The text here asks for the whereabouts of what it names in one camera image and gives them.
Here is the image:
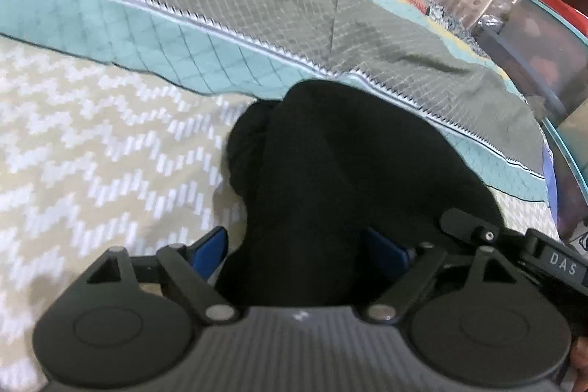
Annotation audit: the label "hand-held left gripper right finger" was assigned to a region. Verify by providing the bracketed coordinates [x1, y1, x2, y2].
[366, 227, 521, 324]

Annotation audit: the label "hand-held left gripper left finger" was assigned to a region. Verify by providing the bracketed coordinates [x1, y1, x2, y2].
[85, 226, 238, 324]

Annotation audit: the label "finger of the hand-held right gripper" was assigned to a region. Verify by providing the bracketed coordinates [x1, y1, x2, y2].
[438, 208, 524, 252]

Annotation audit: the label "black pants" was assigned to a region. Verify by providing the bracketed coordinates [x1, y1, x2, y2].
[216, 80, 503, 310]

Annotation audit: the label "purple mattress sheet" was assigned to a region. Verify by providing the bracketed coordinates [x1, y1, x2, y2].
[542, 141, 563, 232]

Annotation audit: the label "patterned teal beige bed sheet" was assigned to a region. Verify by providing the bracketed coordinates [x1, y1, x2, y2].
[0, 0, 563, 384]

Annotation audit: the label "clear plastic storage box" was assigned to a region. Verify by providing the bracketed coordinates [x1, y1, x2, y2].
[475, 0, 588, 136]

